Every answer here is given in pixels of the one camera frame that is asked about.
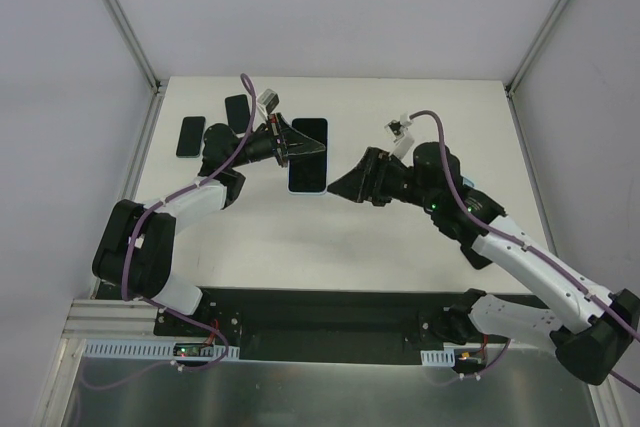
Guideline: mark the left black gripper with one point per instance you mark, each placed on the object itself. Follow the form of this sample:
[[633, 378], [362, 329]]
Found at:
[[280, 143]]

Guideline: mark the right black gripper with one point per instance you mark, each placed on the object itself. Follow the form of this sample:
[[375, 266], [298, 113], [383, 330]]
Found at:
[[376, 177]]

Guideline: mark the light blue cased phone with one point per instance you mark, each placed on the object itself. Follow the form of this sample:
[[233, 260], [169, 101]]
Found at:
[[308, 175]]

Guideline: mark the black smartphone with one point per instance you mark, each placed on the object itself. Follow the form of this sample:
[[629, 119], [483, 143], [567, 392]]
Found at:
[[238, 113], [190, 137]]

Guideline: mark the black cased phone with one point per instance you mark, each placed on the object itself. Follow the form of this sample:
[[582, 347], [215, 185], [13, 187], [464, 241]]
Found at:
[[477, 261]]

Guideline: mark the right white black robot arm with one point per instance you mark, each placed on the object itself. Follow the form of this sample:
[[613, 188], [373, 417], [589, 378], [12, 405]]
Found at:
[[472, 218]]

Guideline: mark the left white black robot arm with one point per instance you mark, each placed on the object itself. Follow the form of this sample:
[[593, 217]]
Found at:
[[137, 247]]

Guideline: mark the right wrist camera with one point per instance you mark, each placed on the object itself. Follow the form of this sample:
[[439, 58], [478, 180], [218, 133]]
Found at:
[[402, 138]]

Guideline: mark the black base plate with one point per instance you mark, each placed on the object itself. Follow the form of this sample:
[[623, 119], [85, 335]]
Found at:
[[362, 348]]

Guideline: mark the right white cable duct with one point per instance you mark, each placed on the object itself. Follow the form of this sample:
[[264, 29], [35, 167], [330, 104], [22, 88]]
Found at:
[[444, 358]]

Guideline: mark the white cable duct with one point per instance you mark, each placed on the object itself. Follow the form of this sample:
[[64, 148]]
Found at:
[[444, 358], [158, 350]]

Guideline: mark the left aluminium corner post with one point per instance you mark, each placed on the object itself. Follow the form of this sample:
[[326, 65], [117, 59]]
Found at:
[[133, 44]]

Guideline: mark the aluminium corner post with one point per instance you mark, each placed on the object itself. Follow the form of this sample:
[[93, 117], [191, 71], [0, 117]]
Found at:
[[542, 35], [133, 44]]

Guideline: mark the aluminium frame rail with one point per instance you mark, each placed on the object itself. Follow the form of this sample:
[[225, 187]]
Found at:
[[100, 319]]

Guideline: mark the right aluminium corner post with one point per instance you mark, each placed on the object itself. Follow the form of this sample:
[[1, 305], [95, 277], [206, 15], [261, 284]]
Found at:
[[542, 35]]

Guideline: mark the left white cable duct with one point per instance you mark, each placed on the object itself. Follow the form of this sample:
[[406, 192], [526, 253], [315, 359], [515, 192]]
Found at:
[[158, 350]]

